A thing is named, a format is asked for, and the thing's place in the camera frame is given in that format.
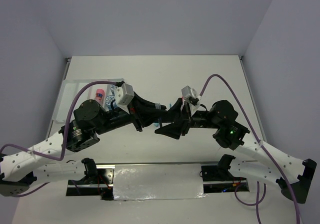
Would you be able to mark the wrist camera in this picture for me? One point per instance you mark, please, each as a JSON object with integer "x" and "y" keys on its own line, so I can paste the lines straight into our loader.
{"x": 191, "y": 99}
{"x": 124, "y": 94}

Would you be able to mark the pink capped pencil tube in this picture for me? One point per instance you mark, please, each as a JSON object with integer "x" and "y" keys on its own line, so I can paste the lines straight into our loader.
{"x": 100, "y": 93}

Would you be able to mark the blue paint jar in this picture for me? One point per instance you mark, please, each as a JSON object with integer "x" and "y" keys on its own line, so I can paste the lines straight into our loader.
{"x": 110, "y": 103}
{"x": 113, "y": 88}

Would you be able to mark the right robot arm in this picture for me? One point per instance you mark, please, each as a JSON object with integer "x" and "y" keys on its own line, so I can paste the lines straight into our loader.
{"x": 291, "y": 175}

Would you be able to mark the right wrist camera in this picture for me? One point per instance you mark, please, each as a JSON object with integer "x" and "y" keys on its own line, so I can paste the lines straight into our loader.
{"x": 191, "y": 99}

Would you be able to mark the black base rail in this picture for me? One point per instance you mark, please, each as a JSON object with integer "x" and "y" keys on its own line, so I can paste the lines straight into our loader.
{"x": 213, "y": 182}

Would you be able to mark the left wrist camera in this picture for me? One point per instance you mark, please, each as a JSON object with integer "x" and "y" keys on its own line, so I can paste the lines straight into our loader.
{"x": 124, "y": 94}

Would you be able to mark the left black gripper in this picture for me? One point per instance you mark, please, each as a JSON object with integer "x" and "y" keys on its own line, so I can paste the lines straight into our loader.
{"x": 143, "y": 112}

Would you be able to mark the silver foil panel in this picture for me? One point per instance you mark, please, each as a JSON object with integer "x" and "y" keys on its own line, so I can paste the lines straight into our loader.
{"x": 158, "y": 182}

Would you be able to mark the teal pen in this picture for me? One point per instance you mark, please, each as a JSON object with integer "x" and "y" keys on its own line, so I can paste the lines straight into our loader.
{"x": 167, "y": 118}

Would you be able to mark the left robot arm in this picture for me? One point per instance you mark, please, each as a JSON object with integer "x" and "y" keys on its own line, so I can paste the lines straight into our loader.
{"x": 43, "y": 162}

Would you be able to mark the clear pen cap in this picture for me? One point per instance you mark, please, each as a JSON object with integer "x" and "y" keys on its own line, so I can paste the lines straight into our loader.
{"x": 158, "y": 106}

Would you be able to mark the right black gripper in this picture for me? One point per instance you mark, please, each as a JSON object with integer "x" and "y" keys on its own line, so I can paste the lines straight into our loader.
{"x": 183, "y": 119}

